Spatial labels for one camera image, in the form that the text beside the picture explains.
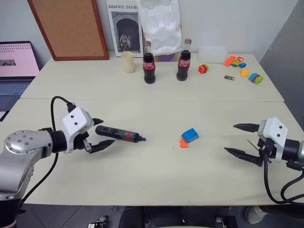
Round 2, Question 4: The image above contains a white foam packaging tray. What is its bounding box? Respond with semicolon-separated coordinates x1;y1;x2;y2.
136;0;183;56

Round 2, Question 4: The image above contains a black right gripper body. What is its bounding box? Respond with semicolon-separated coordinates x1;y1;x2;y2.
256;137;276;167

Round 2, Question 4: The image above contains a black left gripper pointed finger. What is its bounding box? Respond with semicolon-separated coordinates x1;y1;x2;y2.
91;117;105;127
88;140;116;155

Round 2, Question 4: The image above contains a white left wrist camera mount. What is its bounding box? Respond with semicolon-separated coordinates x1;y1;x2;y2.
61;107;95;154

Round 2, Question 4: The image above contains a blue green brick stack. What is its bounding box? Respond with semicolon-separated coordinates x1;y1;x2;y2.
248;73;265;86

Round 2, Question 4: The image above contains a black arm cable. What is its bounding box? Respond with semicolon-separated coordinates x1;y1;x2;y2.
263;142;304;205
22;95;77;205

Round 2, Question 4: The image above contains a cream plastic cup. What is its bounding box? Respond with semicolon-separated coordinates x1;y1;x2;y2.
121;51;136;74

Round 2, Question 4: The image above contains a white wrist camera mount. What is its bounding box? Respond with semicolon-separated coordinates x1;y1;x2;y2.
61;107;95;154
257;116;289;163

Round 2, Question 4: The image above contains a graphic design book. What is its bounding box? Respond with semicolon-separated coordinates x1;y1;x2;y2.
105;0;144;58

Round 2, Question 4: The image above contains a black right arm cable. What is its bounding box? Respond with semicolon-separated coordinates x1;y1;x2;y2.
263;142;304;205

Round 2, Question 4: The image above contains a small black white device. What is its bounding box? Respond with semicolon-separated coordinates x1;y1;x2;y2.
87;215;108;228

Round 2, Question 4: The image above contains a wood framed cork board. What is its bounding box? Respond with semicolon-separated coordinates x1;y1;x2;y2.
27;0;110;62

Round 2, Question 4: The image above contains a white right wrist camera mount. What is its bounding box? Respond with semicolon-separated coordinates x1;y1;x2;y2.
257;116;289;163

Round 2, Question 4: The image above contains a black electric screwdriver red band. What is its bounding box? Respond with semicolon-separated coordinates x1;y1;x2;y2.
95;125;147;143

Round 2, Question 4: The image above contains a glass cola bottle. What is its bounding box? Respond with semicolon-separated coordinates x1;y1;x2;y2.
142;40;157;85
176;38;192;82

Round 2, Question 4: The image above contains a purple bowl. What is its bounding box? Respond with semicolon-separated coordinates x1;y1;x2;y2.
158;53;177;62

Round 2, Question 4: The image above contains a red and yellow toy brick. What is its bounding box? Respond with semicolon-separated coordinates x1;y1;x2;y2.
198;64;210;76

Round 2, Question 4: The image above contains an open laptop pink screen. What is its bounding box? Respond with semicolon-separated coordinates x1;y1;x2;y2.
0;40;41;113

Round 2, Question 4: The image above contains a white shoe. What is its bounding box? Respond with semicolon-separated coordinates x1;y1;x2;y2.
245;206;268;225

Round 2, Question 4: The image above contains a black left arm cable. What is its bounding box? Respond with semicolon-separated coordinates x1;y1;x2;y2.
22;95;77;205

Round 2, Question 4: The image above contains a flat orange toy brick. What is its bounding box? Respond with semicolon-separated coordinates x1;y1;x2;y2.
223;55;237;68

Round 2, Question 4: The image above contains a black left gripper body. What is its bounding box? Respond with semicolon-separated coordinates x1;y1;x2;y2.
73;132;93;153

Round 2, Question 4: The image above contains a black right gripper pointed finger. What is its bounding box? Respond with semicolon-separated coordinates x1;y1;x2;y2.
233;123;260;133
224;147;264;167

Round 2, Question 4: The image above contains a translucent plastic box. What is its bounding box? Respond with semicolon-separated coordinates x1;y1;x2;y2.
198;46;228;65

